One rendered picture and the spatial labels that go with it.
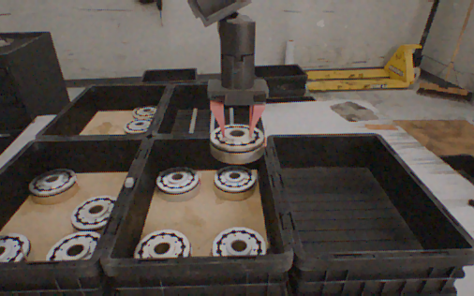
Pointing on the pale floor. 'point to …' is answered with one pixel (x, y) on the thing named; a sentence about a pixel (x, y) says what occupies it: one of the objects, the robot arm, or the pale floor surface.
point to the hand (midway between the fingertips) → (237, 131)
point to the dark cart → (13, 91)
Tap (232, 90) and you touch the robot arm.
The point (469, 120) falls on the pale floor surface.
